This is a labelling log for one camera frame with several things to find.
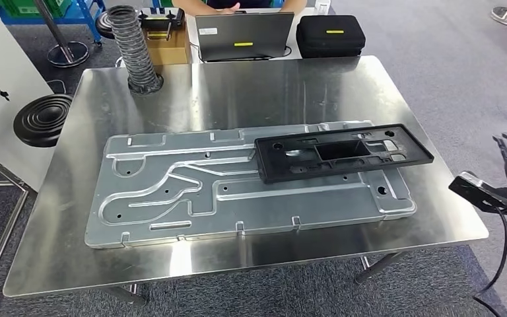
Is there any black round stool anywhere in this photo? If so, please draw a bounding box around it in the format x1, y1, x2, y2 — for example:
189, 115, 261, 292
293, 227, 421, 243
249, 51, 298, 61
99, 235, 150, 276
13, 93, 74, 149

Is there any grey ribbed hose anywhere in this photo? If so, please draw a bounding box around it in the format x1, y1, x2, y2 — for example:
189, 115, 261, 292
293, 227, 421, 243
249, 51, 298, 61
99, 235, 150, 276
106, 5, 165, 96

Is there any embossed grey metal plate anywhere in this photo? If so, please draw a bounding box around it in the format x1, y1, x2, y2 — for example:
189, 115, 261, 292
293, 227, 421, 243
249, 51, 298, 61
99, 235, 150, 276
83, 120, 418, 251

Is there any black plastic plate frame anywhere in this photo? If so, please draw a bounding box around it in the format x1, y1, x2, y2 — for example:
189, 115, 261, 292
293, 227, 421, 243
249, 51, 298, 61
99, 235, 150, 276
253, 123, 436, 185

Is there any black zip case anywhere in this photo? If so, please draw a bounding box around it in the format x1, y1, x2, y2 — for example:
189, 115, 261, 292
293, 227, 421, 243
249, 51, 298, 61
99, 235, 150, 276
295, 14, 367, 59

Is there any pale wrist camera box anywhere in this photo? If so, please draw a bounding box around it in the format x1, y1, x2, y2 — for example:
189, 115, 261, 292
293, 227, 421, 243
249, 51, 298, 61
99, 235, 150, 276
448, 170, 494, 204

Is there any person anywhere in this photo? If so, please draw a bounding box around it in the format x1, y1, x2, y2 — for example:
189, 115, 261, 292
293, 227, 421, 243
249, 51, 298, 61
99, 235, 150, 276
171, 0, 310, 17

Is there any stainless steel workbench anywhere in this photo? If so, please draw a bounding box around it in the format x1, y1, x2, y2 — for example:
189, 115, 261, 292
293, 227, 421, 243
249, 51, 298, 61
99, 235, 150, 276
3, 55, 490, 307

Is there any grey laptop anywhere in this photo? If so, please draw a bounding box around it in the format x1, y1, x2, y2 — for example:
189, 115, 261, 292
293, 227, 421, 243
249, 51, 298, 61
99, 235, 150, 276
194, 11, 296, 63

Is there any blue warehouse rack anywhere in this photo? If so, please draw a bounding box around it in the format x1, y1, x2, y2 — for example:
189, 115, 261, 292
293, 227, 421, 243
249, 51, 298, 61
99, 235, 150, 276
0, 0, 108, 48

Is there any brown cardboard box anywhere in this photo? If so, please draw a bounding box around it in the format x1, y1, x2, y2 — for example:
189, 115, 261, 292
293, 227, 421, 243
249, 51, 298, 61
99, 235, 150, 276
144, 22, 193, 67

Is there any stainless steel table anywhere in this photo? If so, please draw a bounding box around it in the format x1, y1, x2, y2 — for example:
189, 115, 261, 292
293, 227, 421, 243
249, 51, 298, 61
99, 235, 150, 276
0, 143, 30, 312

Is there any black camera cable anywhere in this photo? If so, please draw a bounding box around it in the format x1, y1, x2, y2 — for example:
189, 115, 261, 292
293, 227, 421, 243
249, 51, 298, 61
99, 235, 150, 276
472, 205, 507, 317

